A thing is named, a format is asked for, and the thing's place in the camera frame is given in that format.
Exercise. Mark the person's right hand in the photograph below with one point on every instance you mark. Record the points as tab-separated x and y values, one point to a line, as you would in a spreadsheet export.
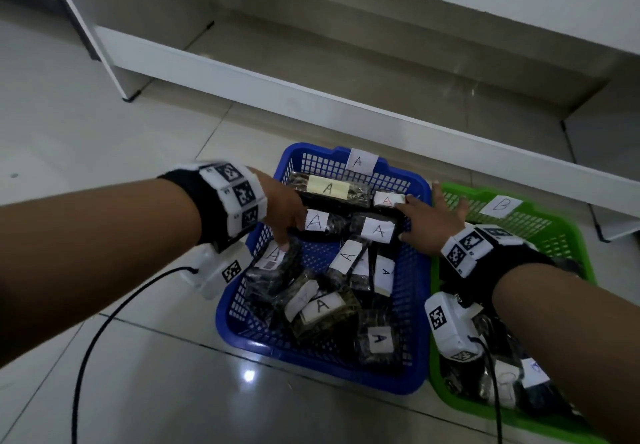
435	224

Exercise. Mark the person's left hand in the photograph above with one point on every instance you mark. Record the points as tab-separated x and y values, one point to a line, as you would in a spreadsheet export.
282	206

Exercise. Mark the person's left fingers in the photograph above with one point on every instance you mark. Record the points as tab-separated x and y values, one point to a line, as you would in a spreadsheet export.
290	224

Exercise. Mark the person's right thumb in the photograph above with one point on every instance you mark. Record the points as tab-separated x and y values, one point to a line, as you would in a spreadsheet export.
409	236

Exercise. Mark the person's right forearm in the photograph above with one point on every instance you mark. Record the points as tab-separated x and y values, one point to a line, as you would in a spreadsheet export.
575	333

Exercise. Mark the person's left forearm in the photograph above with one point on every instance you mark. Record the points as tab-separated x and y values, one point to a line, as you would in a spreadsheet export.
100	254

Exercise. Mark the long packet with yellow label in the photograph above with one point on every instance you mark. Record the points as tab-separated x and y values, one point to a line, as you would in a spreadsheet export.
327	189

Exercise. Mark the black wristband with marker tags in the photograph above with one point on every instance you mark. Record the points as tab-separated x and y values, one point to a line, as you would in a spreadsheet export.
235	194
470	251

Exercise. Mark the blue plastic basket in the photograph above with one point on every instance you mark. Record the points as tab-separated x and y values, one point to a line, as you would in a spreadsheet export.
410	309

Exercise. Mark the pile of dark labelled packets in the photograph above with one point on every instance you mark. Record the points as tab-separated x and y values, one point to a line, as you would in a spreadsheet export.
325	304

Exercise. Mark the white paper basket label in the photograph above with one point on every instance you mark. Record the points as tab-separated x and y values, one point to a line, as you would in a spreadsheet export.
362	161
500	206

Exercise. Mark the white shelf unit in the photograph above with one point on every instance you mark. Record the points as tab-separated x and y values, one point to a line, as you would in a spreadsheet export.
350	104

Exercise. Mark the green plastic basket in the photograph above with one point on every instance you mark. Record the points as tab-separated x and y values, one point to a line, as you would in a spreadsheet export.
555	234

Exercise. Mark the heap of dark packets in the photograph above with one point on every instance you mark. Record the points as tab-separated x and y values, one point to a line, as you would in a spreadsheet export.
500	378

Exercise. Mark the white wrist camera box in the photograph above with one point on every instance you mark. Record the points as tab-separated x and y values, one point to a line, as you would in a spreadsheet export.
452	328
215	271

